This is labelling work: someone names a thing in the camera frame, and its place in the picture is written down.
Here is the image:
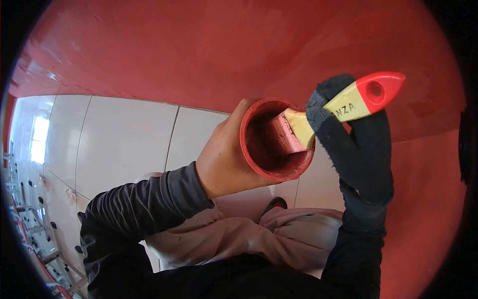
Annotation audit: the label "person's left hand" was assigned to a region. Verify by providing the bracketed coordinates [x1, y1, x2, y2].
[195, 98, 281, 199]

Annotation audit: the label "person's right hand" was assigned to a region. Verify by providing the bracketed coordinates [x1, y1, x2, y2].
[305, 73, 395, 233]

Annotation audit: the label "person's right thumb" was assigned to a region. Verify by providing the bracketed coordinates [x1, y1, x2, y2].
[305, 104, 350, 182]

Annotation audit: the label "person's right fingers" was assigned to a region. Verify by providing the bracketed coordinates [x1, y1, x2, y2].
[315, 73, 392, 169]

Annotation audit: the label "person's left index finger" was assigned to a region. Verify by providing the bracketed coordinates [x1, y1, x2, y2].
[233, 98, 262, 126]

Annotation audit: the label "person's left thumb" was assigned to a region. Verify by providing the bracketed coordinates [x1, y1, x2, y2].
[244, 169, 281, 187]

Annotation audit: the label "red paint cup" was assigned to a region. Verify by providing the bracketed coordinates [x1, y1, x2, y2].
[239, 98, 316, 183]

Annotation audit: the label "red-tipped wooden paintbrush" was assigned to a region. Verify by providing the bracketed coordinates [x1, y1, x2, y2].
[267, 71, 406, 156]

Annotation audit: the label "person's body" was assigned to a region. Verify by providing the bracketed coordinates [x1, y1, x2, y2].
[79, 221, 338, 299]

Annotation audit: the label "metal ladder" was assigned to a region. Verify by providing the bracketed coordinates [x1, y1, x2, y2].
[0, 141, 89, 299]

